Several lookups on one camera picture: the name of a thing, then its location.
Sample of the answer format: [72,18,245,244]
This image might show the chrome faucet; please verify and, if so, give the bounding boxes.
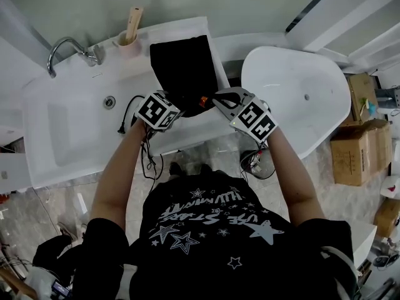
[46,36,104,79]

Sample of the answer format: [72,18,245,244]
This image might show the black mesh trash bin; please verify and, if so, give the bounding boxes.
[239,148,276,180]

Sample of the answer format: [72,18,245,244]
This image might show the open cardboard box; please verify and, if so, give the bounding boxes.
[344,71,381,123]

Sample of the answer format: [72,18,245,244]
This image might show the black gripper data cable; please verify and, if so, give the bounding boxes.
[139,129,166,194]
[239,144,276,181]

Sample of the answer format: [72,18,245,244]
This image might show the white sink basin top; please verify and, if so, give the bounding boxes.
[19,15,236,191]

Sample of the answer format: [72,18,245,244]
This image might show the plastic bottle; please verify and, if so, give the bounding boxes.
[251,151,264,172]

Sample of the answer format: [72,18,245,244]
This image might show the white bathtub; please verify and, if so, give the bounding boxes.
[240,45,352,161]

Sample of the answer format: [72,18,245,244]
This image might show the person's right forearm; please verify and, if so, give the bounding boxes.
[266,127,326,231]

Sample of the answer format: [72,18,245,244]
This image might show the black star print T-shirt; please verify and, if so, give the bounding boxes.
[74,176,359,300]

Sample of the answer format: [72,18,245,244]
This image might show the person's left forearm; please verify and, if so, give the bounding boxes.
[89,119,148,231]

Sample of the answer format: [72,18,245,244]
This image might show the person's dark trousers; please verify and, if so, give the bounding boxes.
[156,169,251,188]

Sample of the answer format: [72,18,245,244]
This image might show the grey shoulder strap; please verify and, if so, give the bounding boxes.
[319,244,359,294]

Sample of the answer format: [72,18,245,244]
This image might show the black orange hair dryer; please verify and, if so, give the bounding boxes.
[198,95,217,109]

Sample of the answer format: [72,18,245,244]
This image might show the white furniture panel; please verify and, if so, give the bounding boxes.
[352,222,378,274]

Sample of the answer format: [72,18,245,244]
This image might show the small cardboard box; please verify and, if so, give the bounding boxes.
[372,197,400,239]

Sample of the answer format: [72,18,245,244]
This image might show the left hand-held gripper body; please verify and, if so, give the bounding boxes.
[134,89,183,133]

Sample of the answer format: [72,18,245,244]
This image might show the black power cord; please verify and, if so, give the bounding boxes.
[117,94,146,135]

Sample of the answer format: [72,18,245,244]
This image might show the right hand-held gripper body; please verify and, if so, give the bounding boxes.
[226,91,279,145]

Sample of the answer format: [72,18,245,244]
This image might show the small blue screen device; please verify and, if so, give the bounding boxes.
[51,279,72,297]

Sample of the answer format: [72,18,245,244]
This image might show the grey metal device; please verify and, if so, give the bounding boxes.
[374,85,400,109]

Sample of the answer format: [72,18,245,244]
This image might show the large closed cardboard box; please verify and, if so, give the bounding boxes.
[329,120,394,186]

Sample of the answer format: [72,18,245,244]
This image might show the black cloth bag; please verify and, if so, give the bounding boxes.
[149,34,220,119]

